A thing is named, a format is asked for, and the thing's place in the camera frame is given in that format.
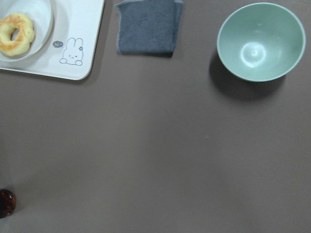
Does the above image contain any tea bottle white cap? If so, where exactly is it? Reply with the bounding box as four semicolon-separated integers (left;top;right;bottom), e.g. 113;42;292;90
0;189;16;218

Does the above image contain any cream serving tray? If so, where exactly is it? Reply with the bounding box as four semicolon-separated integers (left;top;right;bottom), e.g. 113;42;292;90
0;0;105;80

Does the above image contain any grey folded cloth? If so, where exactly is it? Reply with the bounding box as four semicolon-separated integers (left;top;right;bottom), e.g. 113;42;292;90
115;0;183;55

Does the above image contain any mint green bowl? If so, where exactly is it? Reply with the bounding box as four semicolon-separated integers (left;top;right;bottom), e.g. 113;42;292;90
217;2;306;82

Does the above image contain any white plate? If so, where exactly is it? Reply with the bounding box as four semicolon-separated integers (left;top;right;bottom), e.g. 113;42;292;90
0;0;53;62

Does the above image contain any glazed donut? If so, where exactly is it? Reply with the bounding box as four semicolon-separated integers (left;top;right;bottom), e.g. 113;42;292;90
0;13;35;57

